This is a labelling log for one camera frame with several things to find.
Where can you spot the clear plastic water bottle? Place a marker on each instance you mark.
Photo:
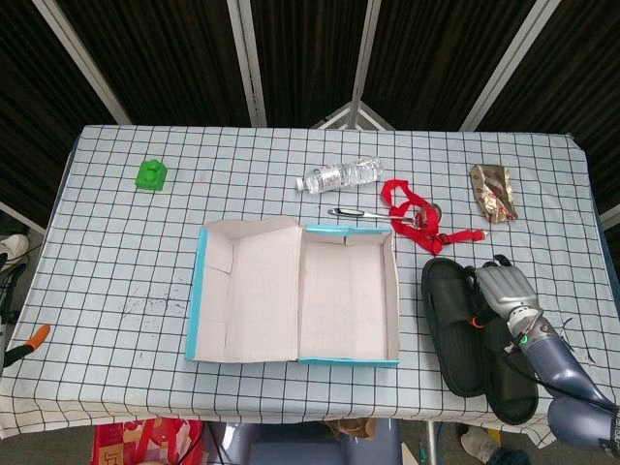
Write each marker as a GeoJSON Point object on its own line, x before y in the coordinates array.
{"type": "Point", "coordinates": [339, 175]}

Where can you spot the white floor frame bar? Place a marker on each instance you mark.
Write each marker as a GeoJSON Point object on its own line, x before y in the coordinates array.
{"type": "Point", "coordinates": [21, 217]}
{"type": "Point", "coordinates": [611, 213]}

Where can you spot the grey metal table leg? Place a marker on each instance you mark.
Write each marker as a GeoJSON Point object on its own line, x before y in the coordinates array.
{"type": "Point", "coordinates": [430, 441]}

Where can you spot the gold foil snack wrapper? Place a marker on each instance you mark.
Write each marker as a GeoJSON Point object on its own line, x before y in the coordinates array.
{"type": "Point", "coordinates": [494, 194]}

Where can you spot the brown paper bag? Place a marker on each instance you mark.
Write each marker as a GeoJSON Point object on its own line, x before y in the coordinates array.
{"type": "Point", "coordinates": [351, 428]}

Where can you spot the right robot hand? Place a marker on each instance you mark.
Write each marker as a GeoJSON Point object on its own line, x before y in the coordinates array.
{"type": "Point", "coordinates": [506, 290]}

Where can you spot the red patterned bag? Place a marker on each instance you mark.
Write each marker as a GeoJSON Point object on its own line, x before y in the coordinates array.
{"type": "Point", "coordinates": [145, 443]}

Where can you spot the white screen frame post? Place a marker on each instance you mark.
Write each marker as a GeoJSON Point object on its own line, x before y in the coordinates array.
{"type": "Point", "coordinates": [509, 63]}
{"type": "Point", "coordinates": [364, 63]}
{"type": "Point", "coordinates": [248, 63]}
{"type": "Point", "coordinates": [83, 63]}

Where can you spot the green toy building block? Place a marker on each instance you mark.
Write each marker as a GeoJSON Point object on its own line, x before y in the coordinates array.
{"type": "Point", "coordinates": [151, 176]}

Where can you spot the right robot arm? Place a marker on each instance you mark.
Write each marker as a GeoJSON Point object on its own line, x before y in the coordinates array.
{"type": "Point", "coordinates": [557, 358]}

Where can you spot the black slipper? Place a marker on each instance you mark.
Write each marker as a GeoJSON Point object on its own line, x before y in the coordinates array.
{"type": "Point", "coordinates": [508, 387]}
{"type": "Point", "coordinates": [445, 300]}

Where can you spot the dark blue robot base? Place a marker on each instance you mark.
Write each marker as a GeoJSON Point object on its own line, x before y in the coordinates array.
{"type": "Point", "coordinates": [290, 450]}

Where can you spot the light blue cardboard shoe box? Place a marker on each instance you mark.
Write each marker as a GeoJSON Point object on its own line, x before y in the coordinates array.
{"type": "Point", "coordinates": [261, 290]}

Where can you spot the white sneaker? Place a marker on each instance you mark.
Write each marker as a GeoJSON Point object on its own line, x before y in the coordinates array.
{"type": "Point", "coordinates": [479, 441]}
{"type": "Point", "coordinates": [14, 247]}

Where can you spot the white checkered tablecloth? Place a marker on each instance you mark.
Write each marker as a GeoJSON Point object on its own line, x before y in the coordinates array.
{"type": "Point", "coordinates": [145, 252]}

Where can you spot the white triangular screen foot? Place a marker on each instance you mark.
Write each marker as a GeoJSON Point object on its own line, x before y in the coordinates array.
{"type": "Point", "coordinates": [353, 114]}

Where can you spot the dark pleated screen panel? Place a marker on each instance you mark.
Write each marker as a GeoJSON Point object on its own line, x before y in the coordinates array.
{"type": "Point", "coordinates": [310, 58]}
{"type": "Point", "coordinates": [581, 97]}
{"type": "Point", "coordinates": [160, 58]}
{"type": "Point", "coordinates": [436, 58]}
{"type": "Point", "coordinates": [29, 97]}

